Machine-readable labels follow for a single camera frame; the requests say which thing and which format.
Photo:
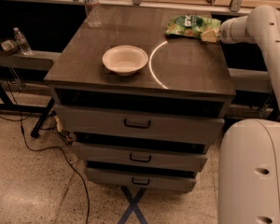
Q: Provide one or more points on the white paper bowl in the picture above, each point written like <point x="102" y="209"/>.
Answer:
<point x="125" y="60"/>

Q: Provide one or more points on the grey side bench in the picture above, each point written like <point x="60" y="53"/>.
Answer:
<point x="38" y="60"/>

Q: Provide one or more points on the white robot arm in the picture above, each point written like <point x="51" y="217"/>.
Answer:
<point x="249" y="158"/>

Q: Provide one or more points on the bottom grey drawer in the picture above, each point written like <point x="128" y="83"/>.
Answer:
<point x="141" y="181"/>

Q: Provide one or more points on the grey drawer cabinet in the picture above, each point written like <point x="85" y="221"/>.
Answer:
<point x="183" y="77"/>

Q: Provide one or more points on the tall clear water bottle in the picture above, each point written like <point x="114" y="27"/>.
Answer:
<point x="92" y="8"/>

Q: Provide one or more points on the grey drawer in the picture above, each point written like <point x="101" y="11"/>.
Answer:
<point x="139" y="124"/>
<point x="141" y="181"/>
<point x="140" y="157"/>

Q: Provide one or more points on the green rice chip bag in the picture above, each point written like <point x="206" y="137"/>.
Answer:
<point x="191" y="25"/>

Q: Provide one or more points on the power strip on floor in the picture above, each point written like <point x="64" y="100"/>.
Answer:
<point x="61" y="132"/>

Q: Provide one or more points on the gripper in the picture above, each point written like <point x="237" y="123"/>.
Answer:
<point x="226" y="32"/>

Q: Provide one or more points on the blue tape cross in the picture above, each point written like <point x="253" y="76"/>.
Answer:
<point x="133" y="206"/>

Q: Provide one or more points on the small clear water bottle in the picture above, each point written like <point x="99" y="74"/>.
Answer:
<point x="22" y="41"/>

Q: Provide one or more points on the small bowl on shelf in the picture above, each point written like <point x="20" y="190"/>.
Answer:
<point x="8" y="46"/>

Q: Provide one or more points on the middle grey drawer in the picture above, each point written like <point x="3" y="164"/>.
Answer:
<point x="140" y="157"/>

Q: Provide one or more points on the top grey drawer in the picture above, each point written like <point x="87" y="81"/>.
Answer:
<point x="139" y="124"/>

